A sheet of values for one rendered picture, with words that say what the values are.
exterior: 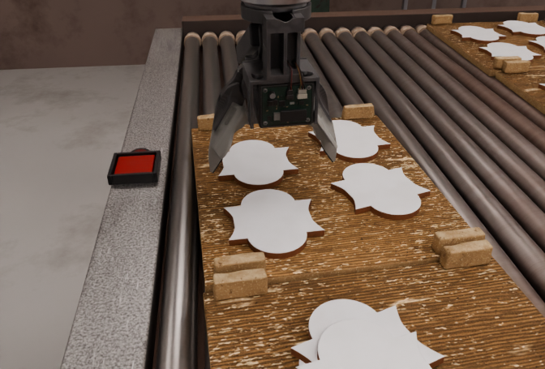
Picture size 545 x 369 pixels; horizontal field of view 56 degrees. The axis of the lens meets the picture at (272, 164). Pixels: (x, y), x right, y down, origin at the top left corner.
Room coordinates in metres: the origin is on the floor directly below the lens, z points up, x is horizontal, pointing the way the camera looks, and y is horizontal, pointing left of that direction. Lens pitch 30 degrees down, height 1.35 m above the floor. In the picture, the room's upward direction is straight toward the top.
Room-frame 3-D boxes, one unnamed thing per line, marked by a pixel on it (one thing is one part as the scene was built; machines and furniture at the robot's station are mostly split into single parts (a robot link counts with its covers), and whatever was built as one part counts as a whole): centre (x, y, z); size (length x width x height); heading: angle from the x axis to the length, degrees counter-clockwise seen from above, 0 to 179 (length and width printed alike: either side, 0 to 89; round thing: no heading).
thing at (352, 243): (0.67, -0.06, 0.93); 0.41 x 0.35 x 0.02; 10
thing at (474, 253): (0.47, -0.23, 0.95); 0.06 x 0.02 x 0.03; 101
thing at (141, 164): (0.72, 0.22, 0.92); 0.06 x 0.06 x 0.01; 7
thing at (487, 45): (1.37, -0.66, 0.94); 0.41 x 0.35 x 0.04; 6
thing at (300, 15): (0.52, 0.00, 1.17); 0.09 x 0.08 x 0.12; 10
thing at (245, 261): (0.45, 0.04, 0.95); 0.06 x 0.02 x 0.03; 100
